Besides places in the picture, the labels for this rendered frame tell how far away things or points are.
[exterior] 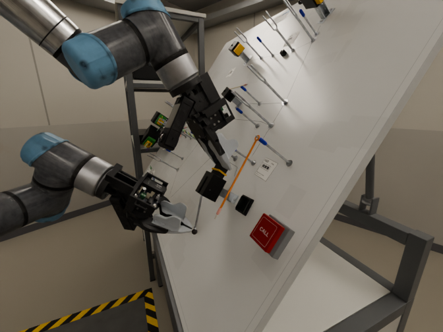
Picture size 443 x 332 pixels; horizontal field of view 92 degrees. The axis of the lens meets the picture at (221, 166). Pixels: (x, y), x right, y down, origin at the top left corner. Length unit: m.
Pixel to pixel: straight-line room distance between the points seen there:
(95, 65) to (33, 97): 2.51
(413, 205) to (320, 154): 2.33
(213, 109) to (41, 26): 0.32
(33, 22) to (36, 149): 0.22
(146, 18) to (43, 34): 0.18
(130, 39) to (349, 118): 0.40
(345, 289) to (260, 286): 0.43
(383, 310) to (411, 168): 1.96
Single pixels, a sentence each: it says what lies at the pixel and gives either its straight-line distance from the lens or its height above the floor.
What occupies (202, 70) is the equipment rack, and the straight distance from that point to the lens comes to 1.53.
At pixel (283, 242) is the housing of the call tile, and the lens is 0.39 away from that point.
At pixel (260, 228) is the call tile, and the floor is 1.12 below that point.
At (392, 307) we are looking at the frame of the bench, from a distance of 0.83.
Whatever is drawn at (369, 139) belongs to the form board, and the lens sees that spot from 0.41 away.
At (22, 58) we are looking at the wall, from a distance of 2.92.
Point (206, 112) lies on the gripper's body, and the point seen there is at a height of 1.31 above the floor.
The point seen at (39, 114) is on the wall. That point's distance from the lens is 2.90.
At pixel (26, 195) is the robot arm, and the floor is 1.16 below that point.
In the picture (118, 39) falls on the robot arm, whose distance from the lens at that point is 0.41.
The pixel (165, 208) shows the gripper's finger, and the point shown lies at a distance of 0.52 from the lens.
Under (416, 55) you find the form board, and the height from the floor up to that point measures 1.40.
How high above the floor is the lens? 1.33
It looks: 17 degrees down
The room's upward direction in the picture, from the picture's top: straight up
